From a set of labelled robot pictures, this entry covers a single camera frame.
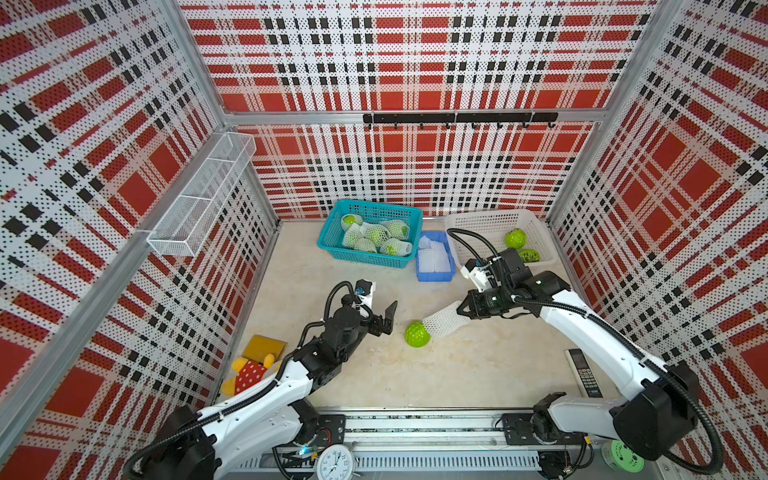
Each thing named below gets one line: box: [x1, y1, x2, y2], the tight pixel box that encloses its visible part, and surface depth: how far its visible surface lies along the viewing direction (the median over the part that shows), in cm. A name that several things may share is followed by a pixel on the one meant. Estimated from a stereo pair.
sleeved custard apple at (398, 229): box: [381, 220, 411, 241], surface depth 113 cm
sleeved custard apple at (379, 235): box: [363, 224, 391, 246], surface depth 110 cm
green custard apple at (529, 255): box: [519, 249, 541, 263], surface depth 103 cm
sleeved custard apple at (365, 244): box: [353, 238, 377, 253], surface depth 107 cm
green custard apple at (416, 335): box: [404, 321, 431, 349], surface depth 86 cm
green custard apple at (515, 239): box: [505, 228, 527, 249], surface depth 110 cm
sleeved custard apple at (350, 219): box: [341, 214, 363, 231], surface depth 113 cm
